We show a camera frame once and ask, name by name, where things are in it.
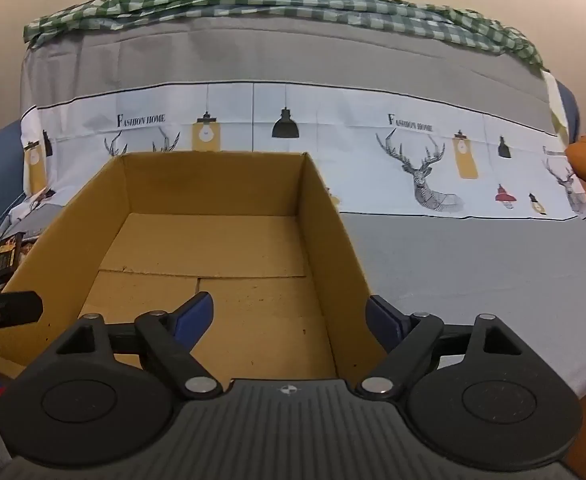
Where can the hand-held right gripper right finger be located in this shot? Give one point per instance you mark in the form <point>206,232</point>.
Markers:
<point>384,317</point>

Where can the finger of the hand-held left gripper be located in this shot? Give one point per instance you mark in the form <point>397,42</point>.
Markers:
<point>10,307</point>

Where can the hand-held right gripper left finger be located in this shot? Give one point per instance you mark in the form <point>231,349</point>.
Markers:
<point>195,314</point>

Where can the cardboard box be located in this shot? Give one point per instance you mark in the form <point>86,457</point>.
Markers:
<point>213,245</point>

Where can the dark brown snack packet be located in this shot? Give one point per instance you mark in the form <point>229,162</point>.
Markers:
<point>8,256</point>

